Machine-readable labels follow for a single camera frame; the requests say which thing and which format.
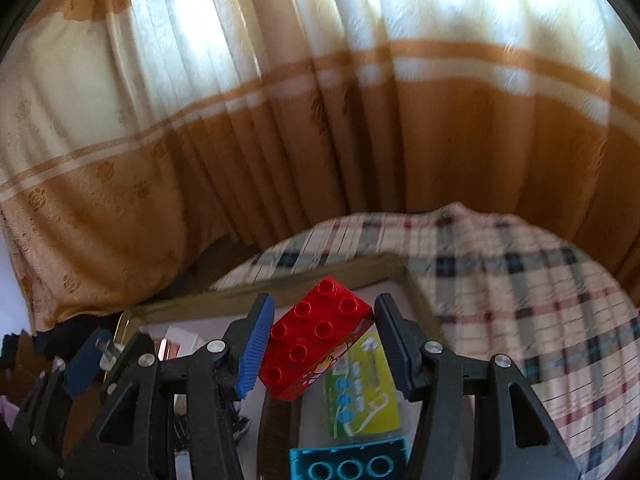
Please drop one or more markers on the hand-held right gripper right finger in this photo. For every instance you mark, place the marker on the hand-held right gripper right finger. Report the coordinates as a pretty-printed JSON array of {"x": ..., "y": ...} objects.
[{"x": 395, "y": 345}]

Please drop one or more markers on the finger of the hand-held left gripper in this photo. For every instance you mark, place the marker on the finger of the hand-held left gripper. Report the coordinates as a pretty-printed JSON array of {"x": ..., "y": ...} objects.
[
  {"x": 131, "y": 345},
  {"x": 85, "y": 362}
]

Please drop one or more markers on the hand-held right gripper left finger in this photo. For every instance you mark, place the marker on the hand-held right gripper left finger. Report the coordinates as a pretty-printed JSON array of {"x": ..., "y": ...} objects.
[{"x": 255, "y": 350}]

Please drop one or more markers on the white box with red stamp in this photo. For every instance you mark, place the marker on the white box with red stamp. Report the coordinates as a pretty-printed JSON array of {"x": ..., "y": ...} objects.
[{"x": 175, "y": 335}]

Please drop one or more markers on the red building block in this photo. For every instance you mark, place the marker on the red building block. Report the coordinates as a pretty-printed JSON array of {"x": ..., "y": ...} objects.
[{"x": 310, "y": 340}]

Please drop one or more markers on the gold tin tray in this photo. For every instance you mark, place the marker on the gold tin tray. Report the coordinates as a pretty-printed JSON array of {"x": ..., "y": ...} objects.
[{"x": 225, "y": 297}]

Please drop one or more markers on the clear green-label floss box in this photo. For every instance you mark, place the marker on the clear green-label floss box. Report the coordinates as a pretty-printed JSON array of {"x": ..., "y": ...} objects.
[{"x": 360, "y": 400}]

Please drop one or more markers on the brown wooden comb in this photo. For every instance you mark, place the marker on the brown wooden comb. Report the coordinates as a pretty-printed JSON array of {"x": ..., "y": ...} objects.
[{"x": 277, "y": 430}]

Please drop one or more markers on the teal building block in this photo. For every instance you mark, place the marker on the teal building block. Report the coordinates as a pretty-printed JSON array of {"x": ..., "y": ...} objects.
[{"x": 345, "y": 467}]

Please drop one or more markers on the white paper tray liner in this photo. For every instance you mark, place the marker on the white paper tray liner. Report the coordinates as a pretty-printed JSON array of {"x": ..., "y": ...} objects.
[{"x": 220, "y": 317}]

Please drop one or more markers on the orange and cream curtain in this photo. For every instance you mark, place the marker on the orange and cream curtain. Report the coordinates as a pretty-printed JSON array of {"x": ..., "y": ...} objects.
[{"x": 300, "y": 135}]

